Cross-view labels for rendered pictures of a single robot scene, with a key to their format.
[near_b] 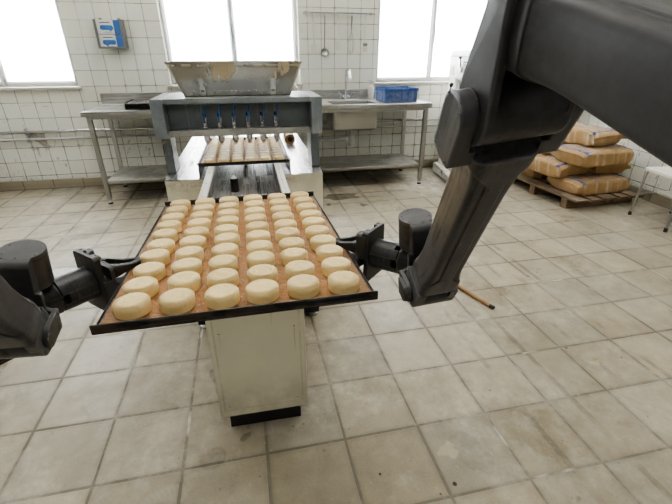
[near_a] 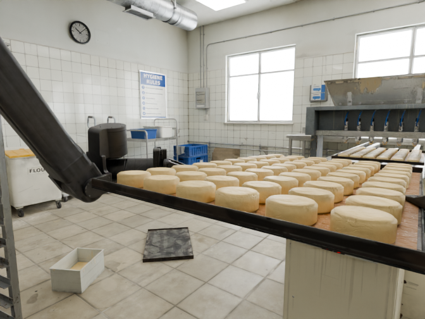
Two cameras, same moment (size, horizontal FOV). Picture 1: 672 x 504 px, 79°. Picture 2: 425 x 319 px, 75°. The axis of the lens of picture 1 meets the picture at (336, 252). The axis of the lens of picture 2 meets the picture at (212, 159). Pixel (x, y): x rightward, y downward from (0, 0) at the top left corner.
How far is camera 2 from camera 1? 0.40 m
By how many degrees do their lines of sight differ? 50
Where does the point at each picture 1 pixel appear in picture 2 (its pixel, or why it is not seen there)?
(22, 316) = (65, 156)
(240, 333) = (314, 306)
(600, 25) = not seen: outside the picture
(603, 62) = not seen: outside the picture
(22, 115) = (260, 137)
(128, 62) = not seen: hidden behind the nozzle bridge
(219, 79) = (365, 92)
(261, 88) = (406, 98)
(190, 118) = (335, 122)
